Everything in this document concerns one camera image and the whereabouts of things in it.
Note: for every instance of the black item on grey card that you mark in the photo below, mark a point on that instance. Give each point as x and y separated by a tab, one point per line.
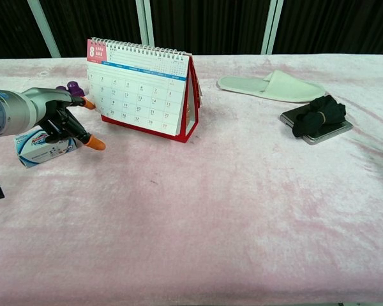
335	129

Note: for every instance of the small purple plastic object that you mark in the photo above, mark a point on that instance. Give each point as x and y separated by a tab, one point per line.
74	88

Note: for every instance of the white frame post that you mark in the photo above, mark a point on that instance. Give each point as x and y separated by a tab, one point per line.
273	25
44	28
145	22

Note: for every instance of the black rolled socks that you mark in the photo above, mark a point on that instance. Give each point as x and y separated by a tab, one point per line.
319	114

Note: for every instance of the white disposable slipper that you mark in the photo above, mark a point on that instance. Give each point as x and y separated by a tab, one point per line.
274	86

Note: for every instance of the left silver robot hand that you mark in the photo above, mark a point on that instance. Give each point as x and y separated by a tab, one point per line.
51	102

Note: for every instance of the blue white toothpaste box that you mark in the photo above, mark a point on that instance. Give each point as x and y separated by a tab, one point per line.
32	153

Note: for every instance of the red desk calendar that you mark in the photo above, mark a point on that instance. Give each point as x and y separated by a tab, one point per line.
137	92

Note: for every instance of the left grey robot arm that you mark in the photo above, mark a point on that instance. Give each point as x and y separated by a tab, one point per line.
3	113

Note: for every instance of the pink plush table cloth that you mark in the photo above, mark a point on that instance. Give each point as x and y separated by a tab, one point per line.
210	207

